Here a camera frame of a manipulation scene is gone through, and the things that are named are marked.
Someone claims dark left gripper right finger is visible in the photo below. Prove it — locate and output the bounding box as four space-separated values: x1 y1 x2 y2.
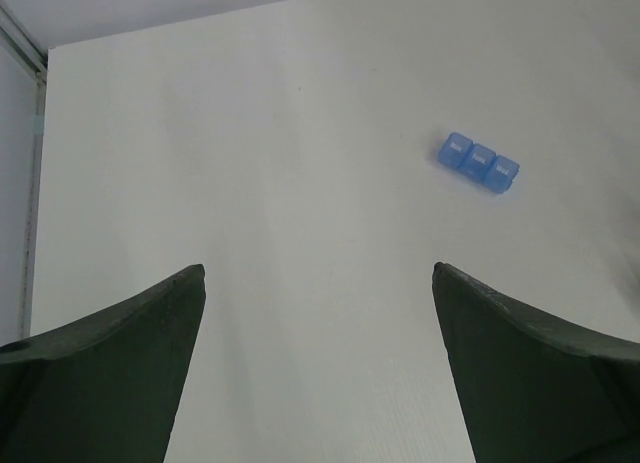
432 262 639 462

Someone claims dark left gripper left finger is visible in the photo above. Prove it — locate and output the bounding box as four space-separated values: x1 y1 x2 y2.
1 264 205 462

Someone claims blue weekly pill organizer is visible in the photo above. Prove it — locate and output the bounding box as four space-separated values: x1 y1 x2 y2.
436 132 520 194

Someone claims aluminium frame post left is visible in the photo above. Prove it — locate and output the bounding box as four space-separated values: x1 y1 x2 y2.
1 2 48 344

